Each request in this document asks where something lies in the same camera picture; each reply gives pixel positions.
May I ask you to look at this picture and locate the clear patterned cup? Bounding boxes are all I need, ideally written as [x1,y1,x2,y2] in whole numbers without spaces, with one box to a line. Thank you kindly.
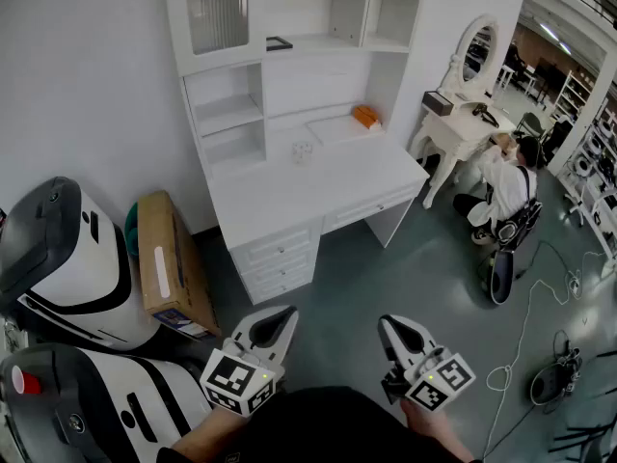
[291,140,314,166]

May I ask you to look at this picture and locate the person's left forearm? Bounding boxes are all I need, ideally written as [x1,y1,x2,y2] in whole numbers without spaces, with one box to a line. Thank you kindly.
[169,404,253,463]

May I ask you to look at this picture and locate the white cable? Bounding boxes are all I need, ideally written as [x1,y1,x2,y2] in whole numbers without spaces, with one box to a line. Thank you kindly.
[483,250,609,407]

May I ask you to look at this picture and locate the person's right forearm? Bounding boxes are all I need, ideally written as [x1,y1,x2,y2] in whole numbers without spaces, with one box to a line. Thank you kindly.
[399,398,477,463]

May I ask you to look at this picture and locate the white dressing table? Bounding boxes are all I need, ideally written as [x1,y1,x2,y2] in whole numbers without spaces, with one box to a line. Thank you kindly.
[408,82,518,210]

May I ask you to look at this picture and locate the white desk with drawers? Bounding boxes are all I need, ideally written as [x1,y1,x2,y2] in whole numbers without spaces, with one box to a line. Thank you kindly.
[205,113,432,307]

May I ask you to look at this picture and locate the white oval mirror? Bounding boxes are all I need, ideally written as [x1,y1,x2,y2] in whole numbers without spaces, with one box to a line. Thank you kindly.
[450,14,501,96]

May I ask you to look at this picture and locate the white black robot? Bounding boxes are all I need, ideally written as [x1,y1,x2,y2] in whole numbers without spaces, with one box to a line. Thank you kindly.
[0,176,164,352]
[0,342,217,463]

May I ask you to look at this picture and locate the orange tissue box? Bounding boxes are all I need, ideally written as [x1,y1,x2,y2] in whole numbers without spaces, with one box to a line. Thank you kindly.
[352,104,384,130]

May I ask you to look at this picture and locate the red plastic cup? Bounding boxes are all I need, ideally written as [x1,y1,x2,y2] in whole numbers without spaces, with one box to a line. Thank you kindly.
[10,365,44,396]

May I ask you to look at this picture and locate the black hair dryer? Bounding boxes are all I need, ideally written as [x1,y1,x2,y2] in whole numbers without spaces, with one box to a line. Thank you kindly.
[471,103,500,128]

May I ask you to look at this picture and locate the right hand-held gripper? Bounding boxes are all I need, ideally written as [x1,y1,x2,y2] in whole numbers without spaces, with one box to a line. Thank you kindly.
[377,313,476,413]

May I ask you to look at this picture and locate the person's black shirt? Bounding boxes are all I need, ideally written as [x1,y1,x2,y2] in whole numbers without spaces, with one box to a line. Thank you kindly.
[154,386,483,463]

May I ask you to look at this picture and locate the black chair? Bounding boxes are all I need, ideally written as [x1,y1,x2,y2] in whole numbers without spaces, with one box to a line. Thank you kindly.
[514,111,547,140]

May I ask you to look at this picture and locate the white rack with devices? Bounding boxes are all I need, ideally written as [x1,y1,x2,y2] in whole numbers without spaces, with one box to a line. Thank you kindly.
[554,82,617,280]

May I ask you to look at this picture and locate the black white device on floor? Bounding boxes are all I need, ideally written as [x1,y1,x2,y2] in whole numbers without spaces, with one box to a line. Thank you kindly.
[479,247,515,307]

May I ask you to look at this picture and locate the brown cardboard box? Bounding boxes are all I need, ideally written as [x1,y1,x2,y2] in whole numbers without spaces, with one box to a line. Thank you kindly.
[136,190,224,340]

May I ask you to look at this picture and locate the brown tissue box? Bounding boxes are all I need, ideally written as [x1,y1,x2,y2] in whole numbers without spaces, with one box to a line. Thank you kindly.
[421,90,456,117]

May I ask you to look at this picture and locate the white storage shelves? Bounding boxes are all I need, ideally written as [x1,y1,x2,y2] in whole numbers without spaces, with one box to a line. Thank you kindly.
[552,68,593,121]

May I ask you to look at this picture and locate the white shelf unit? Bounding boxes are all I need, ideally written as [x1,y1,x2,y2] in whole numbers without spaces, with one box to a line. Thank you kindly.
[162,0,429,180]

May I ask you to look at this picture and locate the teal round object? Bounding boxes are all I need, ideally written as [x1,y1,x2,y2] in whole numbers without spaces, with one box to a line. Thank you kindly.
[123,201,142,260]

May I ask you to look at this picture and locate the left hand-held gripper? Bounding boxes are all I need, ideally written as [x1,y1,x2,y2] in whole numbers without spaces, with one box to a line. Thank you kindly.
[199,305,301,418]

